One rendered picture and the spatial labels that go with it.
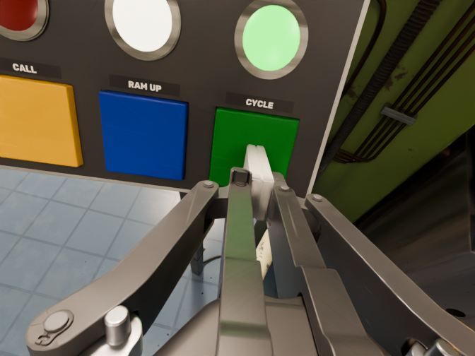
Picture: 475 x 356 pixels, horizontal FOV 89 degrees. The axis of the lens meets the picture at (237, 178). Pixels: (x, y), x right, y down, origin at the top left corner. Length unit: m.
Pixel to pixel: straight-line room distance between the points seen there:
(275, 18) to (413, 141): 0.40
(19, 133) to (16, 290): 1.17
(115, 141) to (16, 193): 1.44
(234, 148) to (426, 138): 0.40
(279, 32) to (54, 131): 0.21
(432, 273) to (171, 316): 0.96
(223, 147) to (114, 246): 1.13
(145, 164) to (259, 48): 0.14
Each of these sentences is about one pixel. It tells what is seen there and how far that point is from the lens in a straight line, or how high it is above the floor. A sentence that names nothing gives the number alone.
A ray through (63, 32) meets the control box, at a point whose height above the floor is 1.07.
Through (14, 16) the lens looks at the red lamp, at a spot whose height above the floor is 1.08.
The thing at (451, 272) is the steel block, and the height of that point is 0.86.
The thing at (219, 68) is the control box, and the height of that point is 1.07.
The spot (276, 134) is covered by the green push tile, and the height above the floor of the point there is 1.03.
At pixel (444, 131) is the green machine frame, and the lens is 0.54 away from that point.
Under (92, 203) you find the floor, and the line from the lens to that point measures 1.46.
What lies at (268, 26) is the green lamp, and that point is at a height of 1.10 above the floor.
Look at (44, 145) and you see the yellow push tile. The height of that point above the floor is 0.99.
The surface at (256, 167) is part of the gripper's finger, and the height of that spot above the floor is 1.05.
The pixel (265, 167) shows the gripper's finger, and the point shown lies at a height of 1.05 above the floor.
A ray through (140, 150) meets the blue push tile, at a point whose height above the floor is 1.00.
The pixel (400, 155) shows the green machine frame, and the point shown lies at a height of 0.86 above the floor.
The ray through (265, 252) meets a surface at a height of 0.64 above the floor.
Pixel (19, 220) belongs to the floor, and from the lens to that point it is 1.57.
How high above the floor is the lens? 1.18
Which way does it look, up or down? 55 degrees down
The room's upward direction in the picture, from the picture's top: 12 degrees clockwise
